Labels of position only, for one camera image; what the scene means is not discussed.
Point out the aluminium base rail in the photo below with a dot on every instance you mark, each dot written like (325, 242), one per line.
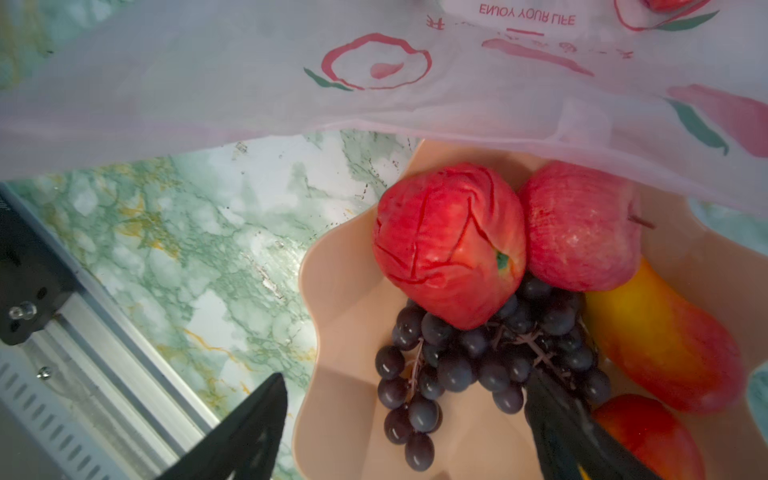
(86, 392)

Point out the red wrinkled apple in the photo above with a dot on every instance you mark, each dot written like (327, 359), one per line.
(454, 241)

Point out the pink red apple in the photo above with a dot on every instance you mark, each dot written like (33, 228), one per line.
(583, 227)

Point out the pink translucent plastic bag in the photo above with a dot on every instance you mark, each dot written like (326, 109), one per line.
(672, 94)

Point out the beige wavy fruit bowl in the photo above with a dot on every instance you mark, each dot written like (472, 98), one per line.
(339, 432)

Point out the dark purple grape bunch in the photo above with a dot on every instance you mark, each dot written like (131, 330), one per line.
(540, 327)

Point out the yellow red mango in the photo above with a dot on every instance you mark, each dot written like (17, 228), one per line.
(667, 345)
(653, 435)

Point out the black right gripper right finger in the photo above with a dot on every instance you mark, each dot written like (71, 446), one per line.
(569, 443)

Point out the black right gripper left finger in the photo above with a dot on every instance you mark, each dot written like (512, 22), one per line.
(245, 444)

